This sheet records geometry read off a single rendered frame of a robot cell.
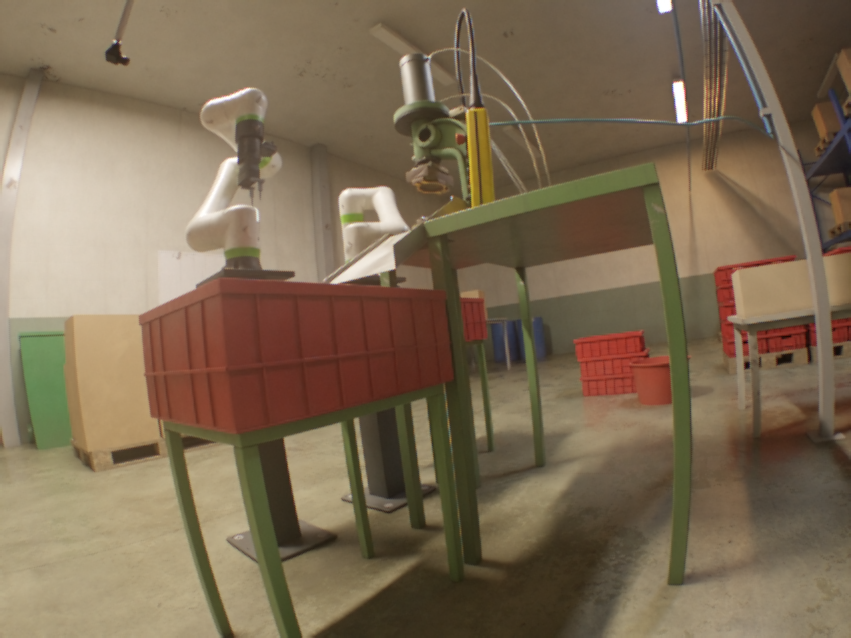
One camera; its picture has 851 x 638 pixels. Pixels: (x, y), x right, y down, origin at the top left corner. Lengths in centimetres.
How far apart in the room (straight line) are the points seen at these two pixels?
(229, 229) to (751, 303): 216
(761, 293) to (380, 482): 189
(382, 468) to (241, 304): 124
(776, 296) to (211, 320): 211
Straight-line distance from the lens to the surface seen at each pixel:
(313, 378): 70
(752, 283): 215
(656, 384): 308
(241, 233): 145
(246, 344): 63
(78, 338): 311
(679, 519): 103
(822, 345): 205
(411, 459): 143
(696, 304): 942
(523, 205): 101
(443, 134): 155
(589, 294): 966
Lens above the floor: 64
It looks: 3 degrees up
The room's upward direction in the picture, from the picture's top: 7 degrees counter-clockwise
